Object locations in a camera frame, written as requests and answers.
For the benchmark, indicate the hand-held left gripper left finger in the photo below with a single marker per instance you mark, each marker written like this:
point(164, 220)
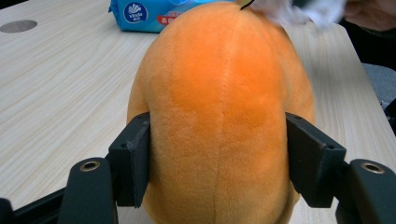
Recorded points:
point(132, 161)

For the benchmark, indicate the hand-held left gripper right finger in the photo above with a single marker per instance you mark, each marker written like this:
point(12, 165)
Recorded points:
point(314, 165)

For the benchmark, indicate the blue tissue packet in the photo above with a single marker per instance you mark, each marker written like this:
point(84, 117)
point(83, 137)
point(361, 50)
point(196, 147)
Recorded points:
point(149, 15)

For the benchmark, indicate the white wipe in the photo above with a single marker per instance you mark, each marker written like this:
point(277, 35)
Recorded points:
point(320, 14)

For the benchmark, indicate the grey round table hole cover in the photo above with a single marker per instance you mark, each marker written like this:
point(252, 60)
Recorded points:
point(18, 26)

